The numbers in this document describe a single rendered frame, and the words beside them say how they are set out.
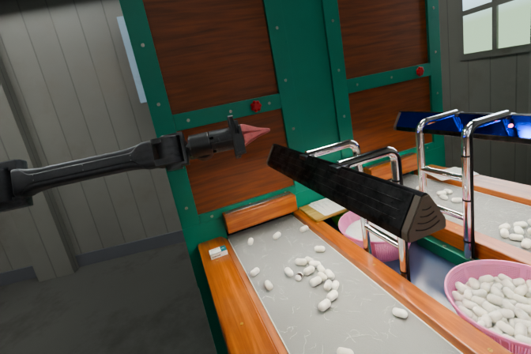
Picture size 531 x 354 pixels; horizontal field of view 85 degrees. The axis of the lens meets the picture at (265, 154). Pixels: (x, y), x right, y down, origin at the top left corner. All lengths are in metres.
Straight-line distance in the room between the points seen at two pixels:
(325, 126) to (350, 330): 0.80
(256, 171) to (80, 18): 2.17
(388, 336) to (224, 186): 0.73
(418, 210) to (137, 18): 0.98
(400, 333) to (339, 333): 0.13
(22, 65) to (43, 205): 1.16
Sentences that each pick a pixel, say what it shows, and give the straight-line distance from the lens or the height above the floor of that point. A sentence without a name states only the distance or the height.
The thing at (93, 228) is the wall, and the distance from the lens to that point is 3.19.
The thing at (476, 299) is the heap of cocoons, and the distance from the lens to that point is 0.91.
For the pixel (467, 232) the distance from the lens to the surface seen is 1.04.
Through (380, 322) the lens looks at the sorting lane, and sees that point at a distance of 0.82.
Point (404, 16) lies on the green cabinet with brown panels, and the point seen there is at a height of 1.49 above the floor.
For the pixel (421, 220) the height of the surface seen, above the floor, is 1.07.
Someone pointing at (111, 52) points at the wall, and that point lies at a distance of 2.85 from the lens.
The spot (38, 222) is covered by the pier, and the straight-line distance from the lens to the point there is 3.21.
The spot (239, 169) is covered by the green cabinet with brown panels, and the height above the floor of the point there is 1.01.
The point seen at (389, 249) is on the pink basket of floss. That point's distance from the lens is 1.07.
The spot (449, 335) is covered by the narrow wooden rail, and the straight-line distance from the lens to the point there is 0.79.
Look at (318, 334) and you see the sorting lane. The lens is 0.80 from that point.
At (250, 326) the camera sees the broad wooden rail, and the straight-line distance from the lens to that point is 0.81.
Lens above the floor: 1.31
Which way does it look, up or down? 13 degrees down
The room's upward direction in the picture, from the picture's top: 11 degrees counter-clockwise
